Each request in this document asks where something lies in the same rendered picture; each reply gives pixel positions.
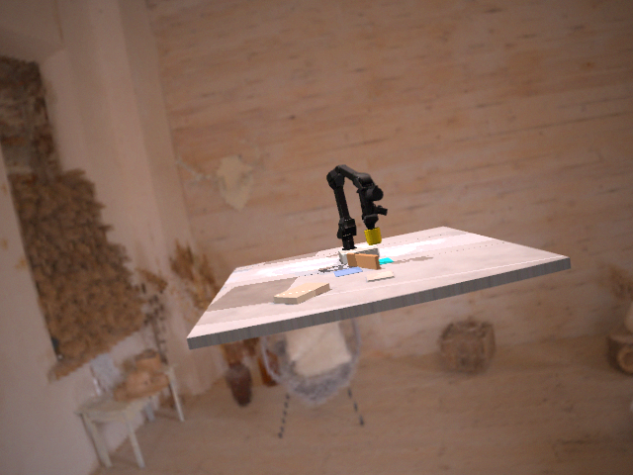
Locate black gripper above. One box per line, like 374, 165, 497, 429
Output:
361, 201, 379, 231

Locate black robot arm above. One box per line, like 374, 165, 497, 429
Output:
326, 164, 388, 250

